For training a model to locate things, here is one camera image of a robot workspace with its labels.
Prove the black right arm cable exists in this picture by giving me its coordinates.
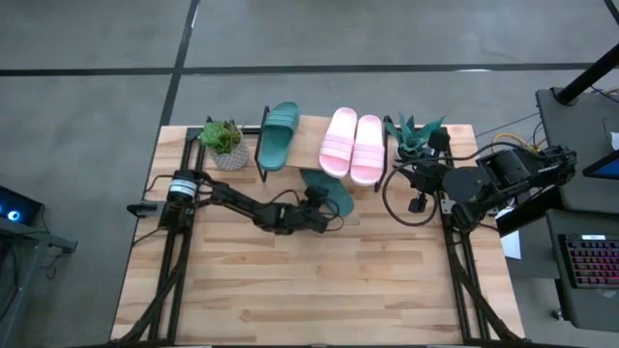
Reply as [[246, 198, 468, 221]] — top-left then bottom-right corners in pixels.
[[381, 141, 528, 228]]

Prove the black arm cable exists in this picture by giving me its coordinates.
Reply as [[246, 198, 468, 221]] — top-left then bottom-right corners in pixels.
[[381, 141, 528, 228], [268, 188, 346, 232]]

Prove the green succulent in patterned pot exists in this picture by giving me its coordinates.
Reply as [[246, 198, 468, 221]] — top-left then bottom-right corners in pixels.
[[198, 119, 251, 172]]

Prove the black left table frame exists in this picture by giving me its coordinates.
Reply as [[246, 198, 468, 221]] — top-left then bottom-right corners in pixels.
[[111, 126, 207, 345]]

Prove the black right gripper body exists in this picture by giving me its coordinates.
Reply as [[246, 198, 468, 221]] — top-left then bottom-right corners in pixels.
[[412, 160, 454, 196]]

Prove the backlit keyboard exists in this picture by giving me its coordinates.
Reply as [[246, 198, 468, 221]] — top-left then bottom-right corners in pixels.
[[558, 233, 619, 291]]

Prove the black computer with blue light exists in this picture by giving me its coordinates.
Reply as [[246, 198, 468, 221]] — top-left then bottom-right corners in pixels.
[[0, 185, 44, 227]]

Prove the pink rubber slide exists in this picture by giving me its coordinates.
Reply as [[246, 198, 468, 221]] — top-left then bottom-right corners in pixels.
[[349, 113, 387, 188], [318, 106, 359, 180]]

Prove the grey side desk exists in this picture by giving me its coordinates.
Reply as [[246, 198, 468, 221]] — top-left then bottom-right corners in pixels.
[[534, 86, 619, 215], [545, 208, 619, 334]]

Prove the grey metal stand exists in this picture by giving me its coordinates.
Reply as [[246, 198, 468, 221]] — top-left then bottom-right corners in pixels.
[[0, 217, 79, 348]]

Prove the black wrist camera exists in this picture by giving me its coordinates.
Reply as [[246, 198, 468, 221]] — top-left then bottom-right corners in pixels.
[[427, 130, 452, 153], [304, 186, 331, 210]]

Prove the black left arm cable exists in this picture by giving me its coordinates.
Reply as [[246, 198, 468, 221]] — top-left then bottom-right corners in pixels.
[[268, 188, 346, 232]]

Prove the black right table frame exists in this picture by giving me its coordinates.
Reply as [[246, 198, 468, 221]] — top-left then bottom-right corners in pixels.
[[431, 139, 522, 345]]

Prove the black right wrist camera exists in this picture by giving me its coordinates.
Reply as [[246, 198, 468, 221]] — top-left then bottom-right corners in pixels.
[[427, 130, 452, 153]]

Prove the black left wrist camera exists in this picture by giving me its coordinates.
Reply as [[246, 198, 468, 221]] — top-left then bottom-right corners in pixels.
[[304, 186, 331, 210]]

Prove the black bar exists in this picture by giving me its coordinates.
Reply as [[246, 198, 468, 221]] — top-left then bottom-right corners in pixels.
[[494, 186, 565, 239]]

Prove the black round pole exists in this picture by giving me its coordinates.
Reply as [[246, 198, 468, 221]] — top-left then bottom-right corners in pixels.
[[554, 43, 619, 106]]

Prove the aloe plant in white pot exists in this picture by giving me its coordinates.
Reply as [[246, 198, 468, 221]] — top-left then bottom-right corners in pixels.
[[384, 111, 449, 163]]

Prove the white paper sheet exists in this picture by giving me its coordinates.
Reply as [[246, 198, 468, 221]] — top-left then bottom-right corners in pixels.
[[499, 206, 524, 261]]

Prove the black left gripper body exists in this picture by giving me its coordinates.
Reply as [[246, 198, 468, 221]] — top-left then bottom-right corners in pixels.
[[284, 204, 337, 237]]

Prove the wooden shelf black metal frame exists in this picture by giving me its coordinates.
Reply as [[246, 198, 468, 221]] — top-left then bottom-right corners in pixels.
[[254, 104, 395, 194]]

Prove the green rubber slide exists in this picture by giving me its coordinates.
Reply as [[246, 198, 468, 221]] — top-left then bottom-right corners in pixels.
[[257, 101, 301, 173], [299, 168, 356, 218]]

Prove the yellow cable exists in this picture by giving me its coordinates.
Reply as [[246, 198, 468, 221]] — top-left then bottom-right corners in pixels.
[[492, 131, 550, 157]]

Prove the black table frame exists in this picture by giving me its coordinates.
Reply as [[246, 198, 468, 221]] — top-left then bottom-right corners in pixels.
[[431, 139, 522, 345], [111, 126, 207, 345]]

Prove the blue screen tablet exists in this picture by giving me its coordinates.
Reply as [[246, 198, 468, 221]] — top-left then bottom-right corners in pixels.
[[581, 149, 619, 182]]

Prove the black bracket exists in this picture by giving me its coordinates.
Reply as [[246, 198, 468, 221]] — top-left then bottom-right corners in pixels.
[[126, 202, 162, 218]]

